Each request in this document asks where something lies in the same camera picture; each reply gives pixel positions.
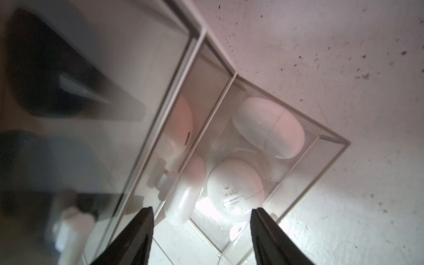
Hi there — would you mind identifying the clear plastic drawer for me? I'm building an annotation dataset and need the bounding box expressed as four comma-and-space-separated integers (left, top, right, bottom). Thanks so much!
154, 77, 350, 265
115, 40, 234, 236
0, 0, 199, 265

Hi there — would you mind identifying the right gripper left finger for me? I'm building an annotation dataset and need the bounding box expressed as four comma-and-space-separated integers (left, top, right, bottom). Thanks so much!
92, 207, 154, 265

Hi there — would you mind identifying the black earphone case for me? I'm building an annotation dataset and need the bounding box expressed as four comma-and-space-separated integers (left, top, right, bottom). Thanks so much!
5, 8, 107, 117

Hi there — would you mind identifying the clear bottom plastic drawer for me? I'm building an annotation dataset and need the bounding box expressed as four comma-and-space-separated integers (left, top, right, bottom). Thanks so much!
154, 77, 350, 265

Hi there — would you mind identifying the white drawer cabinet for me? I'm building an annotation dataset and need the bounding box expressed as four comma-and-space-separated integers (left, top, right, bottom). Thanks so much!
0, 0, 238, 265

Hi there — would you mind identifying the pink earphone case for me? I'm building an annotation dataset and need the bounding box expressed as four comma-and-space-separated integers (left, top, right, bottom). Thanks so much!
161, 96, 193, 160

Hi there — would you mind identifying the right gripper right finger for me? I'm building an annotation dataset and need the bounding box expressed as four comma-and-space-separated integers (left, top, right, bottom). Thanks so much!
250, 208, 314, 265

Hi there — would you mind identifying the white oblong earphone case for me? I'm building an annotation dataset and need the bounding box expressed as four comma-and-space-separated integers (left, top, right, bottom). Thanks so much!
165, 154, 207, 226

